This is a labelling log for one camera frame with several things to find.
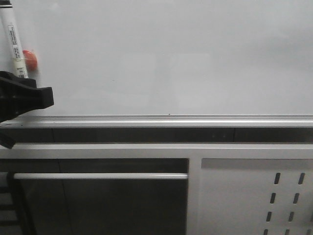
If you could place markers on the white perforated metal panel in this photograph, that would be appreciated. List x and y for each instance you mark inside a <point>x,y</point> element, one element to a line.
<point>256,197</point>

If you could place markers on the red round magnet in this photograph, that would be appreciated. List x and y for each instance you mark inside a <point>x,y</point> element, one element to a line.
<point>30,60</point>

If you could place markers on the large white whiteboard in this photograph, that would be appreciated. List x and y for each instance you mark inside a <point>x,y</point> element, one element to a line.
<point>170,63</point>

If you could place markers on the black slatted rack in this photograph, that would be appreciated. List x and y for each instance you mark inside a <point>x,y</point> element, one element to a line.
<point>11,217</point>

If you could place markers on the white whiteboard marker pen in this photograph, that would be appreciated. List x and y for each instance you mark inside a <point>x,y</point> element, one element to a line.
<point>11,31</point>

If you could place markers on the grey metal stand frame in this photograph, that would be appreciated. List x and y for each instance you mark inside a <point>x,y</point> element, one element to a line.
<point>194,153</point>

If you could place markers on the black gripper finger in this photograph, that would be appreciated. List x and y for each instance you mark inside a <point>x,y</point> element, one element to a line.
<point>21,95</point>
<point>6,141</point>

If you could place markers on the white horizontal rail bar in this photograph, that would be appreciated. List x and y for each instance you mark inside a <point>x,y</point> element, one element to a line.
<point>96,176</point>

